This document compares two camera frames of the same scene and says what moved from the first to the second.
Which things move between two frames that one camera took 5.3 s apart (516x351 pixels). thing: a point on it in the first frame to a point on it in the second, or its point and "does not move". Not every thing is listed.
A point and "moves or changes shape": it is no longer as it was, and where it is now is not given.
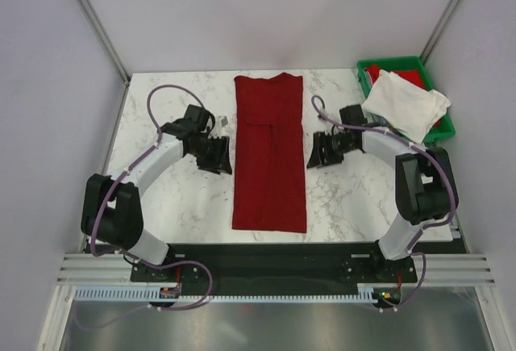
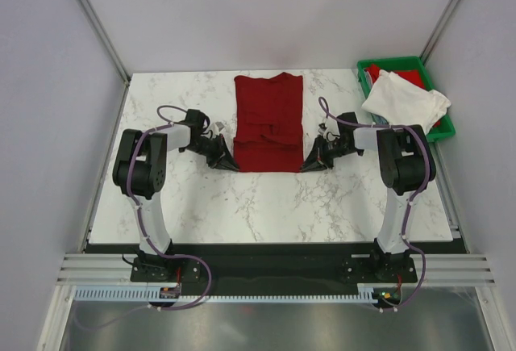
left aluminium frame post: x=94 y=21 does not move
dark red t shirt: x=268 y=191 moves or changes shape
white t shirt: x=411 y=109 does not move
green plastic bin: x=446 y=127 does not move
